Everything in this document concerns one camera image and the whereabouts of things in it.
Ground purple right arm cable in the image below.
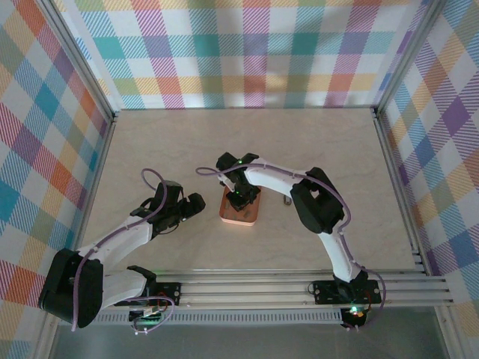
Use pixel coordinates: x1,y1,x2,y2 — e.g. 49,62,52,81
196,162,388,333

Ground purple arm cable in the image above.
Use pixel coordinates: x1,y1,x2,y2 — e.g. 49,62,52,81
70,168,176,337
196,162,388,333

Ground grey slotted cable duct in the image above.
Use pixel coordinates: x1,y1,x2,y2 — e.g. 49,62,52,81
95,309,344,326

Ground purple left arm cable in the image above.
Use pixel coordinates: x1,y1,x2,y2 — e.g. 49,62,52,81
70,168,176,337

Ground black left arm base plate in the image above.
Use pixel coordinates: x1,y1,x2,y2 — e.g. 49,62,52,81
144,282,183,308

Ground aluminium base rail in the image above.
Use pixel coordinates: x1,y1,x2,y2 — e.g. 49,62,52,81
100,269,454,312

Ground orange plastic tray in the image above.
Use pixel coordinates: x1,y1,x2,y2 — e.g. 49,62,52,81
218,185,263,228

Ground aluminium side rail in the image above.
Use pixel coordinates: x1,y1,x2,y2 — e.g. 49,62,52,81
70,111,119,251
372,107,431,276

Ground black controller board green light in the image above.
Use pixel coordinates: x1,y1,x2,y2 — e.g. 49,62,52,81
341,304,370,330
128,305,166,325

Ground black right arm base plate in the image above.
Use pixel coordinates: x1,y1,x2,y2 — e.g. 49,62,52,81
311,279,383,306

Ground aluminium frame post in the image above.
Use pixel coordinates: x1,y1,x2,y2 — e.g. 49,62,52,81
369,0,449,119
35,0,120,126

